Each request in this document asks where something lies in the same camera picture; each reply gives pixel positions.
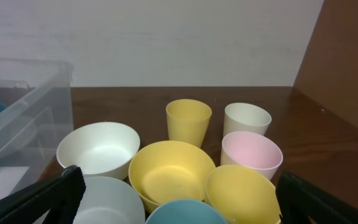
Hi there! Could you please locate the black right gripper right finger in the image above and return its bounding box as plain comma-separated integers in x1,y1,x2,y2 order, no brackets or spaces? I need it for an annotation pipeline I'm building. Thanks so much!
275,171,358,224

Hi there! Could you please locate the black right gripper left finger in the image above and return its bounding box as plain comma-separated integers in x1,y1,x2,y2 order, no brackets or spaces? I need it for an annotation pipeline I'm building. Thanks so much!
0,166,86,223

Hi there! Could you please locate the clear plastic storage container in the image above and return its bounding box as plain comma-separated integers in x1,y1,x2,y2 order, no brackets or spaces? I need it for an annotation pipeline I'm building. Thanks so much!
0,58,73,195

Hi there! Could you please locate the light grey bowl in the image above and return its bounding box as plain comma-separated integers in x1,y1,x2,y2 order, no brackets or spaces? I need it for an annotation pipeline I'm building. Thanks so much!
73,177,145,224

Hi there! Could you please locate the yellow cup near gripper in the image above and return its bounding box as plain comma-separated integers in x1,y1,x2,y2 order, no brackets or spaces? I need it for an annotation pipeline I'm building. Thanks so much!
205,165,281,224

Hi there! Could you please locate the white bowl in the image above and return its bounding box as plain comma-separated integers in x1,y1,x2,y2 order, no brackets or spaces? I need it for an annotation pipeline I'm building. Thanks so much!
56,122,140,180

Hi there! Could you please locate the pink cup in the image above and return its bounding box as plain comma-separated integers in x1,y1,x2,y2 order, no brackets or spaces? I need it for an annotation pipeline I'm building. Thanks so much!
220,131,283,180

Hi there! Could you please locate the cream white cup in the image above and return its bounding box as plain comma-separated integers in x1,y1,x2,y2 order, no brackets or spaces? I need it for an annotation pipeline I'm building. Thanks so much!
223,103,272,136

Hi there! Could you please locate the yellow bowl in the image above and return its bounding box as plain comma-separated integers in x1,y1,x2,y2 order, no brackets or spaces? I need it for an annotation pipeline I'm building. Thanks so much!
129,141,216,213

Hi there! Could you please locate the light blue cup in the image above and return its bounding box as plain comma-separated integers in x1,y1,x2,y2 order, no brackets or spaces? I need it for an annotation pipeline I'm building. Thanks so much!
145,199,227,224

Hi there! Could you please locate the yellow cup upright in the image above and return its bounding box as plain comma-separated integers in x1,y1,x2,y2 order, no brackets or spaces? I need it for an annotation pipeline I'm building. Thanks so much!
165,99,212,147

